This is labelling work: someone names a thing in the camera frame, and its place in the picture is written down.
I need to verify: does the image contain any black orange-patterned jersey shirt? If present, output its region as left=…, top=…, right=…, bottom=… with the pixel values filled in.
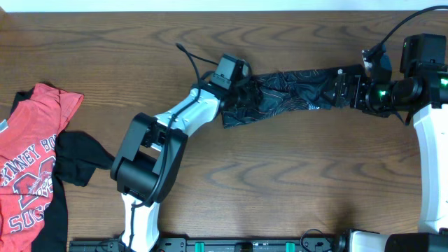
left=221, top=64, right=367, bottom=129

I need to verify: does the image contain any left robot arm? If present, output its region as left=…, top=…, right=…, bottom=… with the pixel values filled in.
left=110, top=64, right=258, bottom=251

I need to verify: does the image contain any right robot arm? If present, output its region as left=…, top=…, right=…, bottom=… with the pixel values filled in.
left=322, top=34, right=447, bottom=251

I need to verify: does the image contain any plain black garment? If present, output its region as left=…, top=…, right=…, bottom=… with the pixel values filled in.
left=10, top=90, right=116, bottom=252

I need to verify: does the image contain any red printed t-shirt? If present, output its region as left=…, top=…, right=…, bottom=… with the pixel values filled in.
left=1, top=83, right=84, bottom=251

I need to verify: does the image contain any black mounting rail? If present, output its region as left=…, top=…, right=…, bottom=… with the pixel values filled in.
left=69, top=237, right=332, bottom=252

